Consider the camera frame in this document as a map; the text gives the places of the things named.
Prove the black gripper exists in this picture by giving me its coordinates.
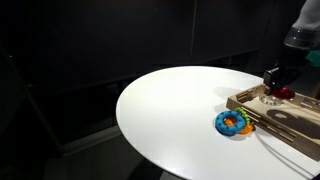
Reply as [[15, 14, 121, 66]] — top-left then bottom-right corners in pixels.
[[262, 46, 309, 98]]

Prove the red rubber ring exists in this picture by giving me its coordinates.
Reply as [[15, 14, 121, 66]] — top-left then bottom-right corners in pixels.
[[263, 84, 296, 101]]

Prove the light wooden slatted crate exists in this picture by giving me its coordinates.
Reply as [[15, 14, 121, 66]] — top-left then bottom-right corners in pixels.
[[225, 83, 320, 162]]

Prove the light green knobbed ring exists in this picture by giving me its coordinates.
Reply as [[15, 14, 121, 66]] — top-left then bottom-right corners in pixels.
[[234, 106, 252, 126]]

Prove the orange ring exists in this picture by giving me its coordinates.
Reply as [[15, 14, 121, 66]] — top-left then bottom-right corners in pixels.
[[224, 117, 256, 136]]

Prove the blue knobbed ring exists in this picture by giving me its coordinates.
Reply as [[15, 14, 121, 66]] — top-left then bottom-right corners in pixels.
[[214, 110, 248, 137]]

